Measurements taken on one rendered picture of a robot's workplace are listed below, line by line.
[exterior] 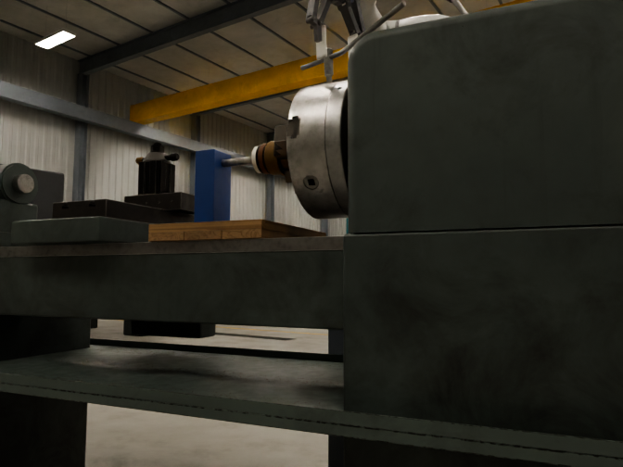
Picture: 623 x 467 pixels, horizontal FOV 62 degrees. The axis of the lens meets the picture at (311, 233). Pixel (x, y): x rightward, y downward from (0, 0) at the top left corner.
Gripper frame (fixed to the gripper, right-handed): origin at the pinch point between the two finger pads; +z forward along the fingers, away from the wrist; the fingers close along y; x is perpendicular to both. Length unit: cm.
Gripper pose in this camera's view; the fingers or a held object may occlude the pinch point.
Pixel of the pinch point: (337, 51)
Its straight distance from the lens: 127.1
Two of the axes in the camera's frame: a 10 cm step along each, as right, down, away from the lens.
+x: -6.4, 0.1, 7.7
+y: 7.7, -0.5, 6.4
